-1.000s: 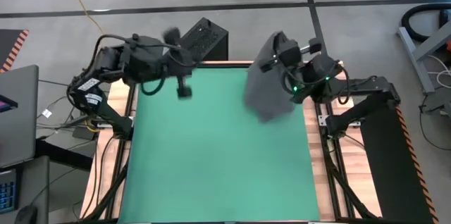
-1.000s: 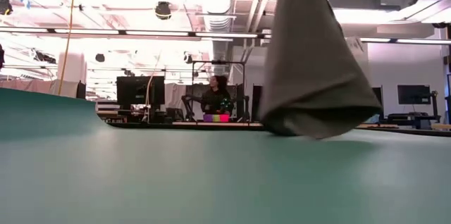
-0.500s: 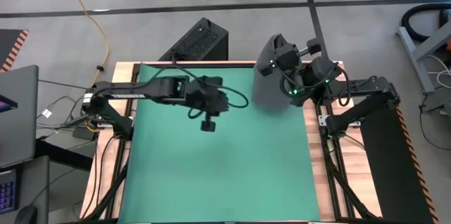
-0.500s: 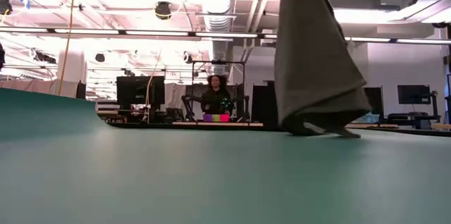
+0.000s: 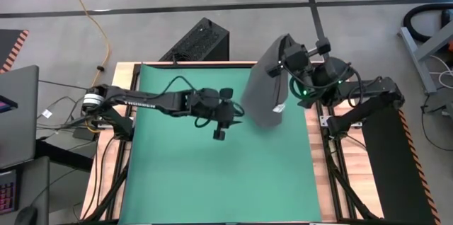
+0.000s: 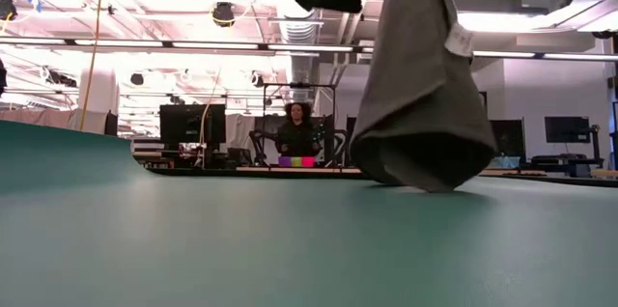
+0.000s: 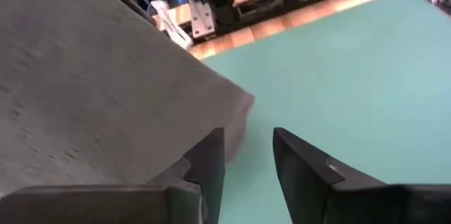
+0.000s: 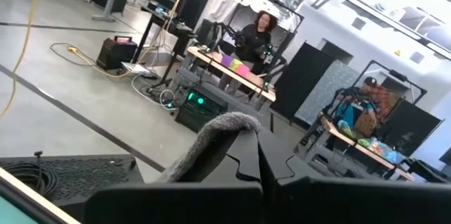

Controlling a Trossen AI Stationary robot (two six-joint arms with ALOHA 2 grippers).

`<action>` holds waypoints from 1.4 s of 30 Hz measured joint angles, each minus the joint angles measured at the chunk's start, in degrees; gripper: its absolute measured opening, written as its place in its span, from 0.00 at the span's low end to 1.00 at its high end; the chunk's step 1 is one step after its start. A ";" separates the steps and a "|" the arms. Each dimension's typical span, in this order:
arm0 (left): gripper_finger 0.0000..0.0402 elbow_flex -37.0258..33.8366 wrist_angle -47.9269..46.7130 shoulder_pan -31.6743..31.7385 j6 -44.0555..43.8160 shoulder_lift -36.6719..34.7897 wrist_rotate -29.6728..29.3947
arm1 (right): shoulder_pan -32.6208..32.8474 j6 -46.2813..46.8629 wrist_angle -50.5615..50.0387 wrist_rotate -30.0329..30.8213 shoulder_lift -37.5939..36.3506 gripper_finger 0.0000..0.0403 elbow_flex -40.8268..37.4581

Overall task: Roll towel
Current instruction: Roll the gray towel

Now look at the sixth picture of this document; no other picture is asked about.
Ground colourful blocks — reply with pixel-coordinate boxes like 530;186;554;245
277;154;317;169

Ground ceiling light rail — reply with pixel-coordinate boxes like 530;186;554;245
0;38;618;63

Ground grey towel with white label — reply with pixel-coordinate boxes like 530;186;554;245
350;0;498;194

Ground black monitor on stand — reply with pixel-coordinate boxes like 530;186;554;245
544;115;603;163

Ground yellow cable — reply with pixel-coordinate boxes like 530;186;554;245
78;0;106;132

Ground green table mat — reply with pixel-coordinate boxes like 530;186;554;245
0;120;618;307

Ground silver ventilation duct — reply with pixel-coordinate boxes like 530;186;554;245
278;7;321;101

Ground person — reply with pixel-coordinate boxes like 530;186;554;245
273;100;323;158

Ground black ceiling dome lamp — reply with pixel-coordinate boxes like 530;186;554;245
211;1;237;29

